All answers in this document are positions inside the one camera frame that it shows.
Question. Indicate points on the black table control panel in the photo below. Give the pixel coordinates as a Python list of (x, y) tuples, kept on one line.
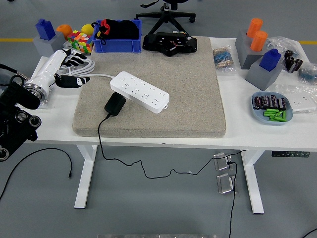
[(289, 153)]

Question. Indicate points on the multicolour puzzle cube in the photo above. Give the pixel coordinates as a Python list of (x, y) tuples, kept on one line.
[(80, 41)]

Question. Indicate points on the grey-brown mat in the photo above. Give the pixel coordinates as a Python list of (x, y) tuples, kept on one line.
[(185, 99)]

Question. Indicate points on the white table leg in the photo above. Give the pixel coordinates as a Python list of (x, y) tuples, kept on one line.
[(85, 178), (253, 183)]

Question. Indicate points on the black office chair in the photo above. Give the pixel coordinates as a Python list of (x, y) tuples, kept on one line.
[(164, 18)]

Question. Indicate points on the black pouch with red trim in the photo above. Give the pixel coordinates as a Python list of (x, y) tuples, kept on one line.
[(123, 31)]

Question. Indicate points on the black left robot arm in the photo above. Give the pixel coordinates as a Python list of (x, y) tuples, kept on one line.
[(12, 99)]

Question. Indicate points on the yellow toy lemon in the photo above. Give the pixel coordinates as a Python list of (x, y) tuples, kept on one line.
[(88, 28)]

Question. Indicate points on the black electronic device housing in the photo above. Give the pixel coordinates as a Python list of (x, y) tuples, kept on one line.
[(158, 43)]

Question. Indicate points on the bag of blue-grey components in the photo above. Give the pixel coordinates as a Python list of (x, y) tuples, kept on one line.
[(308, 74)]

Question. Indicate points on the clear bag of resistors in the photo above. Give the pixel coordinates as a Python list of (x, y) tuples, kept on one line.
[(223, 59)]

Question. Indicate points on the light blue plate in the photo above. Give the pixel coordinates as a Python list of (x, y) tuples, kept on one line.
[(260, 119)]

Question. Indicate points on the grey single-hole block holder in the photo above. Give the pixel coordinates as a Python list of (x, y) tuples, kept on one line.
[(260, 77), (44, 47)]

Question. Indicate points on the bagged white wall socket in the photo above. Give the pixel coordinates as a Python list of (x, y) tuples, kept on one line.
[(303, 102)]

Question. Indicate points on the grey two-hole block holder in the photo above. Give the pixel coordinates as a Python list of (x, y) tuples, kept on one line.
[(244, 52)]

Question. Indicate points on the white power strip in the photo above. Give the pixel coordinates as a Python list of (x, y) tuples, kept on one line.
[(138, 91)]

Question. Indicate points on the blue plastic bin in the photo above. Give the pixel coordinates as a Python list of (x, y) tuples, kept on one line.
[(116, 47)]

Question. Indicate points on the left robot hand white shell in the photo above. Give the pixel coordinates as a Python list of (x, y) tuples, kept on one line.
[(47, 69)]

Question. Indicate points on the clear acrylic stand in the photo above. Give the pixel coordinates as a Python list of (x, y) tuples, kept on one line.
[(223, 162), (226, 183)]

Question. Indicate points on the blue bottle-shaped block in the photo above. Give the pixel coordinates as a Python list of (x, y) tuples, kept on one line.
[(270, 60), (45, 29)]

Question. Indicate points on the orange toy fruit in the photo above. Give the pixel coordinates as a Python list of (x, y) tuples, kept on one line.
[(64, 29)]

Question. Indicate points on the bagged large black capacitors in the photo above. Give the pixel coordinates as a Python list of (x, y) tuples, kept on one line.
[(293, 62)]

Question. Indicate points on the orange cylinder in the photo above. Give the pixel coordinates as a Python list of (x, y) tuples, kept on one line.
[(258, 41), (255, 26)]

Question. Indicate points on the clear bag of small parts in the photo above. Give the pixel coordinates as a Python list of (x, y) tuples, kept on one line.
[(282, 42)]

